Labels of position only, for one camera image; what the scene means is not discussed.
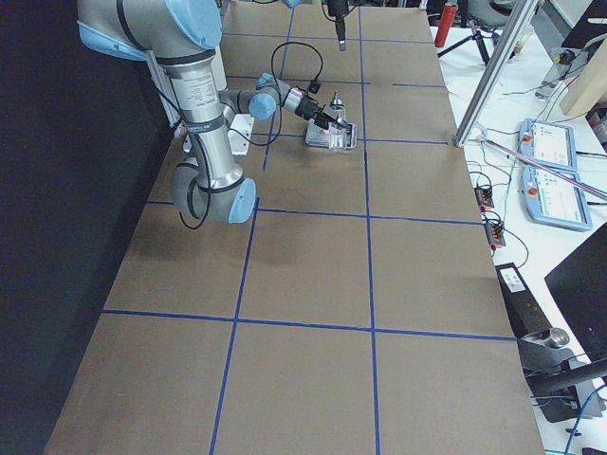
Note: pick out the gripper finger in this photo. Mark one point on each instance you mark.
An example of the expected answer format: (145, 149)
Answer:
(325, 122)
(339, 33)
(342, 35)
(333, 111)

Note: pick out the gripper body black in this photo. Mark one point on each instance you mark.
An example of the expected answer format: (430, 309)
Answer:
(340, 29)
(309, 108)

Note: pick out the clear glass sauce bottle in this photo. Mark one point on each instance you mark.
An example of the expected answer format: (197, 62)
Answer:
(343, 136)

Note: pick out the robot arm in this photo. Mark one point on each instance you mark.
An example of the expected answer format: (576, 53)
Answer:
(184, 36)
(325, 14)

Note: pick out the silver digital kitchen scale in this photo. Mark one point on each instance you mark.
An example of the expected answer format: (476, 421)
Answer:
(315, 137)

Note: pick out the red cylinder bottle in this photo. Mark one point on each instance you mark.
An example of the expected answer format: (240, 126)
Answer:
(446, 20)

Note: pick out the black tripod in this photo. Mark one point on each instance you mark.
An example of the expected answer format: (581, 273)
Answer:
(479, 35)

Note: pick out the orange connector block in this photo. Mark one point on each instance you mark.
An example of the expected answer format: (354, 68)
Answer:
(494, 230)
(484, 198)

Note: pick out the brown paper table cover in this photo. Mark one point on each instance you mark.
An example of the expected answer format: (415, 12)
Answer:
(358, 310)

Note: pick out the upper teach pendant tablet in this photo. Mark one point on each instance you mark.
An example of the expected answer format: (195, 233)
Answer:
(551, 144)

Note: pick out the teach pendant tablet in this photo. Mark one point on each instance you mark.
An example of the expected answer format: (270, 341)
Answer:
(551, 144)
(551, 201)

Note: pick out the lower teach pendant tablet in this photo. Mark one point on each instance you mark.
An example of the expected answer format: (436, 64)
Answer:
(551, 201)

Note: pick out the wooden board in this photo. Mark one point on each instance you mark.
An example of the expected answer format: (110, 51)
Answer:
(585, 92)

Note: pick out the black box with label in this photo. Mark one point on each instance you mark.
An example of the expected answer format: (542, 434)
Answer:
(524, 313)

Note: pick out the black monitor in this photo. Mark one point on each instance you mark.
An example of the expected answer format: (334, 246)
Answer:
(578, 287)

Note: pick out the black clamp stand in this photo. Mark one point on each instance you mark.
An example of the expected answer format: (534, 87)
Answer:
(560, 382)

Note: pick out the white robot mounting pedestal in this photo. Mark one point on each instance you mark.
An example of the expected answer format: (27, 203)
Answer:
(237, 132)

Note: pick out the aluminium frame post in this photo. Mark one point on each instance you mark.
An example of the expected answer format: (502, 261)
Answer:
(519, 19)

